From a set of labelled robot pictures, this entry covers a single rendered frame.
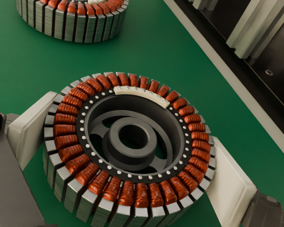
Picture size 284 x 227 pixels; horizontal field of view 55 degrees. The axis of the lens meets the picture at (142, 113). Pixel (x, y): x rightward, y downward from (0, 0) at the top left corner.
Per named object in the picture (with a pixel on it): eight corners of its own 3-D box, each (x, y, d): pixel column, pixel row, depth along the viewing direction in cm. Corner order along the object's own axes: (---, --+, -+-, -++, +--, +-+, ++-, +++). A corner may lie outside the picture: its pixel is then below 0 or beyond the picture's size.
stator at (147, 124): (199, 254, 17) (229, 234, 14) (13, 215, 15) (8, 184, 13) (193, 120, 25) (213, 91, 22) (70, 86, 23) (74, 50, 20)
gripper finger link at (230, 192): (245, 185, 14) (258, 188, 14) (208, 134, 20) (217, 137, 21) (223, 233, 15) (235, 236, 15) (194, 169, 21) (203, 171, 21)
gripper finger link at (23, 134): (13, 185, 13) (-3, 181, 13) (51, 132, 20) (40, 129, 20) (24, 129, 12) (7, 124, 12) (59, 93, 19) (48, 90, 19)
